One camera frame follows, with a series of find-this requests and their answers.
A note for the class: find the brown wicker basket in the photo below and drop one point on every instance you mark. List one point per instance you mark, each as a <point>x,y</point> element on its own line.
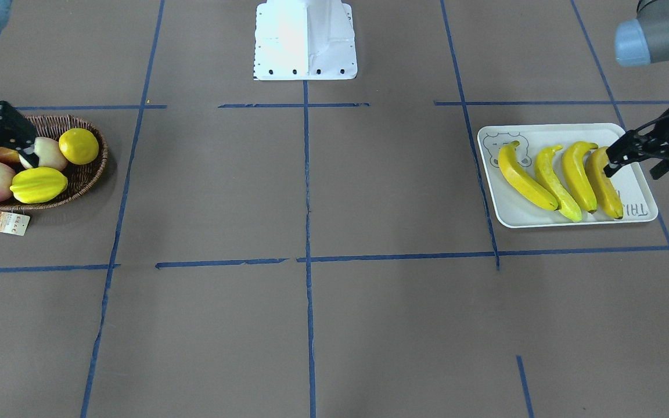
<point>80,178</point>

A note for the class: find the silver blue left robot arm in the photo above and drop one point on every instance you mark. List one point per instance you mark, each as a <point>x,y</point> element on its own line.
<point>644,40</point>

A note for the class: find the white rectangular tray plate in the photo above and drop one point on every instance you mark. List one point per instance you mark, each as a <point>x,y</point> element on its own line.
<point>515,211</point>

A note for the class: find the yellow lemon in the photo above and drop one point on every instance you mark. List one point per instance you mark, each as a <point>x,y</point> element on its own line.
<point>79,146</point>

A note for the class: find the paper price tag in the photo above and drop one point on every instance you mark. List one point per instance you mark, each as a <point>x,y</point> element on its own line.
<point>14,223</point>

